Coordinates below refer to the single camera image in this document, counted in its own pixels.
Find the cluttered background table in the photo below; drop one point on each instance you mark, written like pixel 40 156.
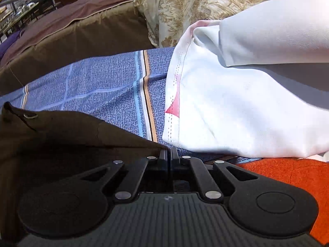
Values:
pixel 23 12

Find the brown blanket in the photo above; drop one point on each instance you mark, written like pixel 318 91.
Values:
pixel 77 38

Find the orange cloth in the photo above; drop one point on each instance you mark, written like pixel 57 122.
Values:
pixel 295 177

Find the dark brown long-sleeve shirt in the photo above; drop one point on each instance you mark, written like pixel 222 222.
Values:
pixel 64 133

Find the purple cloth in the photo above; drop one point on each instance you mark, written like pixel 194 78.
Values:
pixel 10 41

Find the white cloth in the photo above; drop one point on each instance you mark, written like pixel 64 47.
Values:
pixel 244 108

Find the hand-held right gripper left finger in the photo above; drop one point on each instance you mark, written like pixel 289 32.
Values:
pixel 164 160

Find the mauve blanket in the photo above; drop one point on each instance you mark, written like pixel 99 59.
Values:
pixel 77 7

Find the blue plaid bedsheet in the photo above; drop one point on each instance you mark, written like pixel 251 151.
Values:
pixel 102 87

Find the beige floral blanket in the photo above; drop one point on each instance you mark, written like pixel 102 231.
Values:
pixel 180 5

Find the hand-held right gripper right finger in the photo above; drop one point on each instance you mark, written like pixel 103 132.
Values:
pixel 173 160

